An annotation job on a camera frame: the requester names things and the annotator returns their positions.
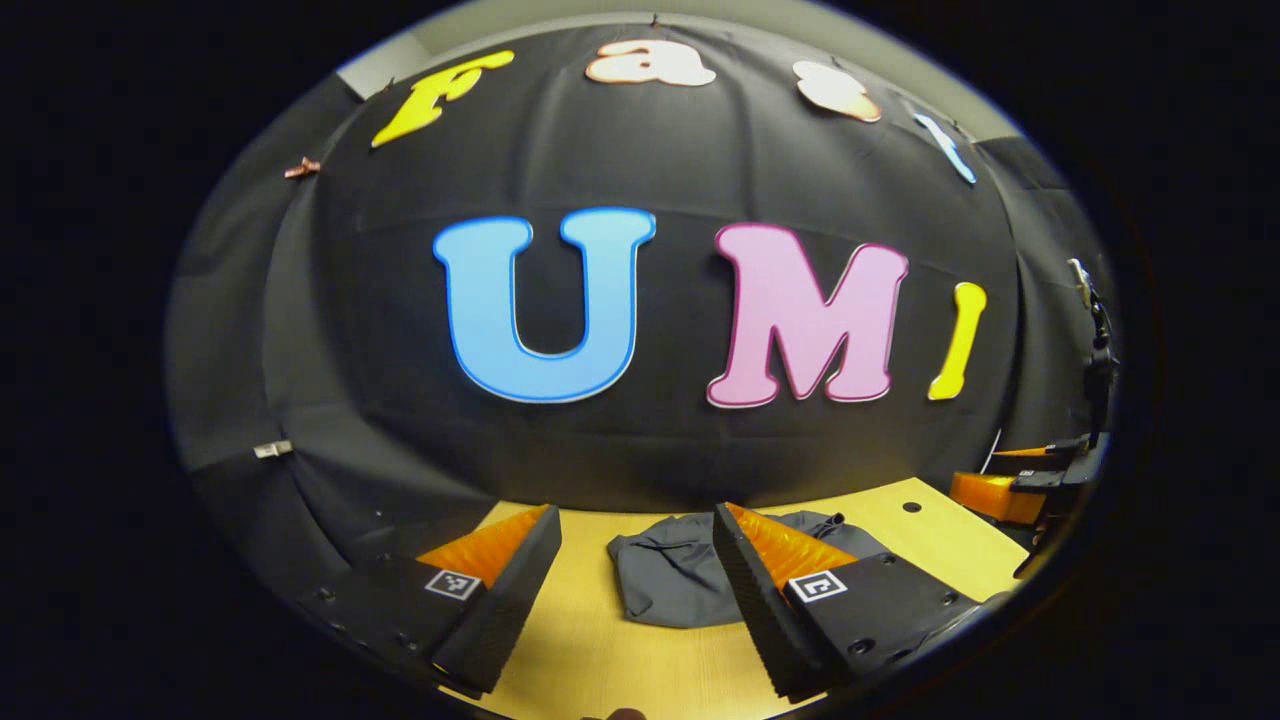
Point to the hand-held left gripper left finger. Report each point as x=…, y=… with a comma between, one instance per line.
x=510, y=600

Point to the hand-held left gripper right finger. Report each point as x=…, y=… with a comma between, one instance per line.
x=755, y=600

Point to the silver metal clip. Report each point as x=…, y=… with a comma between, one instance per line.
x=272, y=449

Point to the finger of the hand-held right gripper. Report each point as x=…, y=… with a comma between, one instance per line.
x=990, y=495
x=1040, y=452

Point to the grey button shirt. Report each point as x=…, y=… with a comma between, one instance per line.
x=670, y=580

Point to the black backdrop cloth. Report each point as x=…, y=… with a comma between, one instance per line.
x=680, y=160

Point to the copper red clip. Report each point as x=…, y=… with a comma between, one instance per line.
x=302, y=168

